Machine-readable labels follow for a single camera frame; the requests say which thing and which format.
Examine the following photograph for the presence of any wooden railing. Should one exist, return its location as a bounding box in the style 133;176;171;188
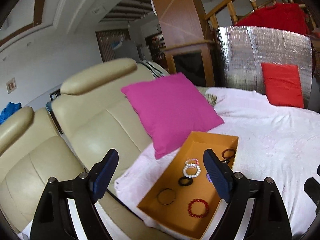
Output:
204;0;316;29

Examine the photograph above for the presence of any silver foil insulation panel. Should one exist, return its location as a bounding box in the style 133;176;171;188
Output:
215;26;312;106

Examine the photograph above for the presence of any magenta pillow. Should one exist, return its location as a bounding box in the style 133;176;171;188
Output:
121;73;224;159

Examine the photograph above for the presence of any dark brown hair tie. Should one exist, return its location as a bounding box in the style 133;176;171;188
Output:
221;148;236;160

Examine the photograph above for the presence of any small red pillow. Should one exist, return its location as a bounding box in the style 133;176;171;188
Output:
261;63;304;108

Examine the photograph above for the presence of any thin black bangle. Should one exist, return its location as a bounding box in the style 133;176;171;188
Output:
156;188;176;206

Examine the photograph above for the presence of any blue cloth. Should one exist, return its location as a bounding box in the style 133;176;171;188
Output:
0;102;22;124

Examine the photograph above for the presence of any thick black hair tie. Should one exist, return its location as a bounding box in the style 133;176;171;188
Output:
177;175;194;187

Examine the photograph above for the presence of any orange cardboard tray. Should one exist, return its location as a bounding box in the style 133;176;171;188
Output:
137;132;239;239

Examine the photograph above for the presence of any framed wall picture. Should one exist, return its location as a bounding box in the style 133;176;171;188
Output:
6;77;16;94

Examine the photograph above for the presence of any wooden cabinet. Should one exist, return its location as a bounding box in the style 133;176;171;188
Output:
152;0;215;87

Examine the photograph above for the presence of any red bead bracelet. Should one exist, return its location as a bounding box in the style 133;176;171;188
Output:
187;198;210;218

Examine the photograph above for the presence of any white pink bedspread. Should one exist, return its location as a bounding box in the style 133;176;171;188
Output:
114;88;319;239

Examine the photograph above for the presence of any cream leather sofa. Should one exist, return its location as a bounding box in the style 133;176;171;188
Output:
1;58;163;233

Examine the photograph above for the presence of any large red cushion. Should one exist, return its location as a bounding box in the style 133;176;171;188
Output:
235;3;309;35

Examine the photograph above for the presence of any white pearl bead bracelet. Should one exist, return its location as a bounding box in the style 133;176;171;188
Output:
182;162;202;179

